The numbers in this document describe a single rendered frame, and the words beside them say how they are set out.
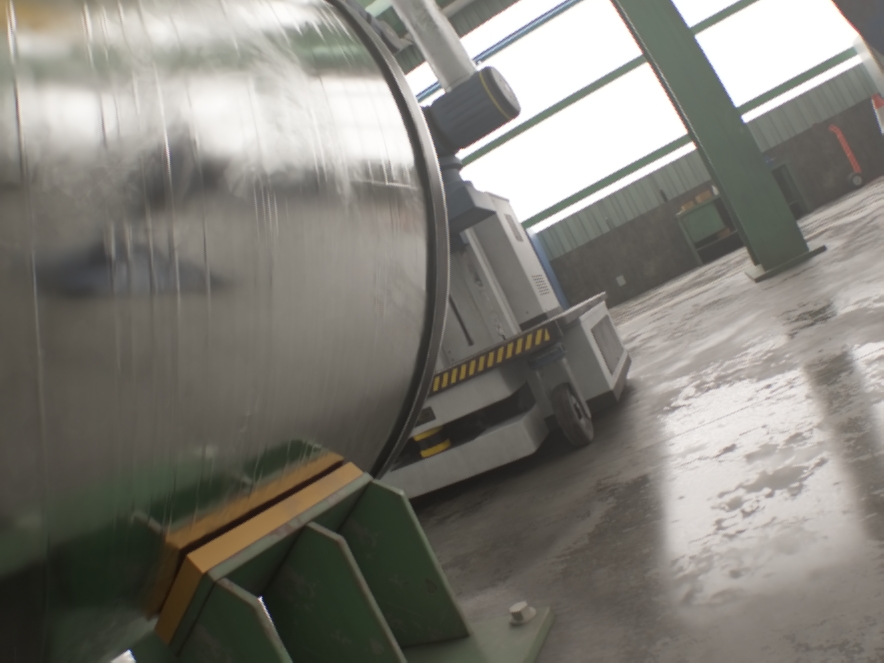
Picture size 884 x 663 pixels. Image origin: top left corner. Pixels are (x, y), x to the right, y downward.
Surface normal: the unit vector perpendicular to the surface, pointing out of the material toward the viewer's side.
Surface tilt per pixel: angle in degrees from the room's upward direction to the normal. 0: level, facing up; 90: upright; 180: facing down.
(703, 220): 90
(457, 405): 90
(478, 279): 90
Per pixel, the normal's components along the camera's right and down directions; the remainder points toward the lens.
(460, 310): -0.36, 0.07
